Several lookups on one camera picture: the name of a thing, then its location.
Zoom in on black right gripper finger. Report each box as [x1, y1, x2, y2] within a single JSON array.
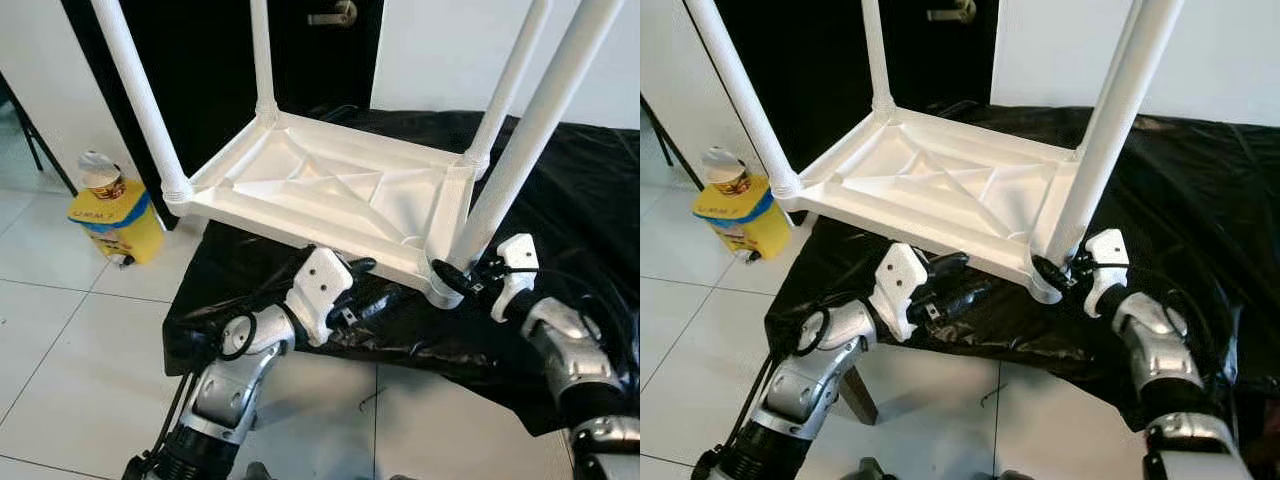
[[430, 260, 477, 297], [1032, 255, 1072, 292]]

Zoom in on white plastic table top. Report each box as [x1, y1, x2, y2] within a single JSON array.
[[165, 105, 483, 309], [775, 100, 1088, 304]]

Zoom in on black plastic table cover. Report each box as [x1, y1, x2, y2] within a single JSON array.
[[765, 102, 1280, 433], [162, 105, 641, 437]]

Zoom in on yellow blue cardboard box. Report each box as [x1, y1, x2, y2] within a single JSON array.
[[693, 175, 792, 262], [68, 180, 166, 267]]

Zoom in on thin black rod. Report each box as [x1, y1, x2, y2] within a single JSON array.
[[640, 95, 703, 193], [0, 70, 77, 197]]

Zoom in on instant noodle cup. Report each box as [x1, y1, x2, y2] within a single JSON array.
[[78, 150, 126, 201], [702, 147, 751, 196]]

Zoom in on black door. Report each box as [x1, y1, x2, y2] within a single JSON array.
[[60, 0, 386, 233], [715, 0, 999, 227]]

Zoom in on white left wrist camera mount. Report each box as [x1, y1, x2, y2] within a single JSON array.
[[867, 242, 932, 344], [285, 247, 353, 349]]

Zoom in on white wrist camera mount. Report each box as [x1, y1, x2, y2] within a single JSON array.
[[1085, 228, 1132, 319], [490, 233, 542, 324], [867, 242, 932, 344], [285, 247, 353, 349]]

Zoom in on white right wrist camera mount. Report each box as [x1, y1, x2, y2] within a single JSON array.
[[1085, 228, 1132, 319], [490, 233, 542, 324]]

